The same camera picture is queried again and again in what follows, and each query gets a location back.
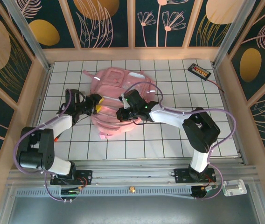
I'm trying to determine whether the clear plastic bracket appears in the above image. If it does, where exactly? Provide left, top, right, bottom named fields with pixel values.
left=221, top=179, right=248, bottom=197

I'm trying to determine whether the black charger board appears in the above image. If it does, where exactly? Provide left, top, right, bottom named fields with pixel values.
left=188, top=63, right=212, bottom=81

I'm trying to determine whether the aluminium frame post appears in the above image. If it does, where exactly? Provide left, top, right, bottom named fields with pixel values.
left=212, top=0, right=257, bottom=69
left=2, top=0, right=52, bottom=71

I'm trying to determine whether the pink backpack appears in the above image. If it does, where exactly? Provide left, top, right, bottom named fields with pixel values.
left=82, top=67, right=158, bottom=140

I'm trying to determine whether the grey slotted cable duct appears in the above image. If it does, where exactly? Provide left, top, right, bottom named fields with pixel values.
left=15, top=185, right=194, bottom=199

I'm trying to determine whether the black controller board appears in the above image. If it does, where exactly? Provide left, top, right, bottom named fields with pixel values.
left=191, top=185, right=219, bottom=199
left=60, top=188, right=82, bottom=196

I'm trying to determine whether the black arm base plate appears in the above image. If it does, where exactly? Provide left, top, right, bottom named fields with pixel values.
left=50, top=169, right=93, bottom=186
left=174, top=168, right=217, bottom=184

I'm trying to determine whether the grey metal panel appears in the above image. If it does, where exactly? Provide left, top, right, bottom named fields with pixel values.
left=0, top=195, right=265, bottom=224

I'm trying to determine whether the red black wire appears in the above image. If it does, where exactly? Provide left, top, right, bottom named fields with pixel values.
left=206, top=78, right=225, bottom=93

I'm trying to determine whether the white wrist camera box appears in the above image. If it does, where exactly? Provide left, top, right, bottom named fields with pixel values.
left=120, top=92, right=131, bottom=110

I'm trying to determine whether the aluminium mounting rail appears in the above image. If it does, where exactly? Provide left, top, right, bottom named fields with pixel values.
left=6, top=160, right=260, bottom=187

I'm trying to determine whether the white grid pattern mat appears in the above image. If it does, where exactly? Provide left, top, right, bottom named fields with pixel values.
left=37, top=59, right=239, bottom=161

